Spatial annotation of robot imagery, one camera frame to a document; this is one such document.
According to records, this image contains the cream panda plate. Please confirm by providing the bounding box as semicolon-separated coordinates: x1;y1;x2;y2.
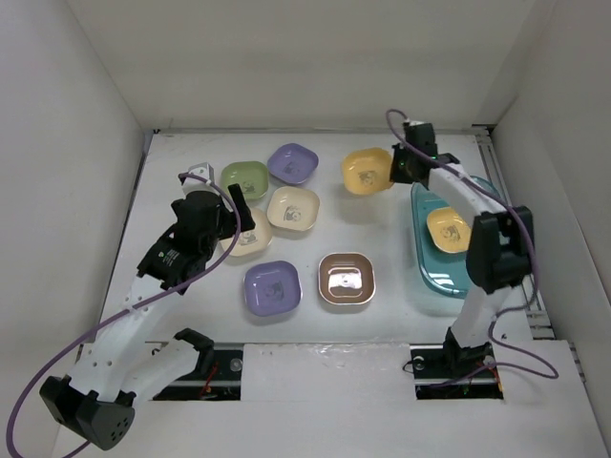
266;186;320;232
229;208;273;258

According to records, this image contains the yellow panda plate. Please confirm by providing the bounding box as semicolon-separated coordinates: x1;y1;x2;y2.
426;207;472;254
341;148;393;196

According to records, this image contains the green panda plate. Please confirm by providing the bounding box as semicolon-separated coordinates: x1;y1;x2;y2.
221;161;269;200

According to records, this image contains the purple panda plate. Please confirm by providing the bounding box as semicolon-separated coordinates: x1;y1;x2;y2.
243;260;303;318
266;143;319;185

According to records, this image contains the brown panda plate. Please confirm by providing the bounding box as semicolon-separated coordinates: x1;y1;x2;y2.
318;252;376;306

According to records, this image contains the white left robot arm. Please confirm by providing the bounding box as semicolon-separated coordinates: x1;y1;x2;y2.
39;179;255;450

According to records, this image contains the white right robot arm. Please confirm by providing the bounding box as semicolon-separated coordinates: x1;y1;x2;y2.
390;118;537;376

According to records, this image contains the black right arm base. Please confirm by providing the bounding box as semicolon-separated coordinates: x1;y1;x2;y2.
402;343;504;401

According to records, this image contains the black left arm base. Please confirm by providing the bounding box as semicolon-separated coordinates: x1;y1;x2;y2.
153;347;243;402

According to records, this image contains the teal plastic bin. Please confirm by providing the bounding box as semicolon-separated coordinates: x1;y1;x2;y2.
410;174;507;301

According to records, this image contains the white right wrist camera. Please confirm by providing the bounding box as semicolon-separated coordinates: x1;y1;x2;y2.
402;119;427;126

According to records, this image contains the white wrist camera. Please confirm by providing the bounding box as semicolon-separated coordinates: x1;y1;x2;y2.
402;119;427;126
188;162;215;182

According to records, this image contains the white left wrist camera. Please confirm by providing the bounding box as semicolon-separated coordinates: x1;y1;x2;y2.
188;162;215;182

